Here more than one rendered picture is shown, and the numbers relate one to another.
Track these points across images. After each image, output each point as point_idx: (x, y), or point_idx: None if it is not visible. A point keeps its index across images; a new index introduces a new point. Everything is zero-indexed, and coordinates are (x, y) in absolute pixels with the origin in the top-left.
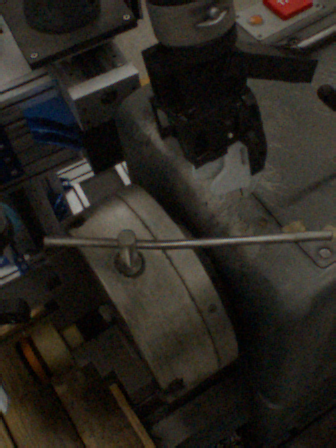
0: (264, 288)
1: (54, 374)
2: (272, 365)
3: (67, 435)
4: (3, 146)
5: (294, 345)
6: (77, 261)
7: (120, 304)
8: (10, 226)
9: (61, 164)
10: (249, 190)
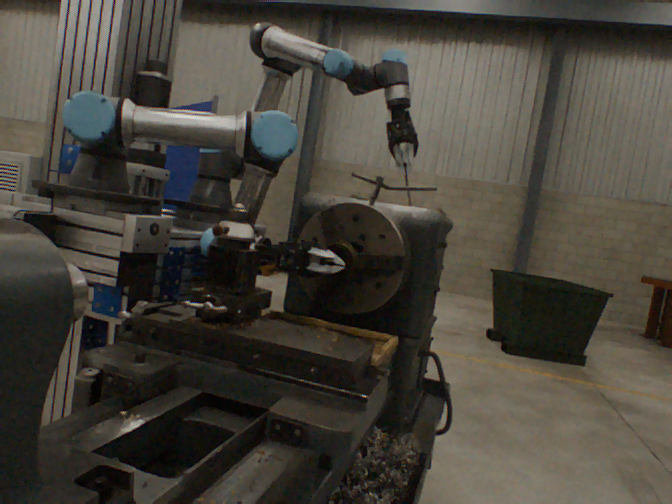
0: (419, 216)
1: (352, 259)
2: (423, 277)
3: None
4: (180, 267)
5: (435, 246)
6: (337, 219)
7: (380, 211)
8: None
9: None
10: (411, 166)
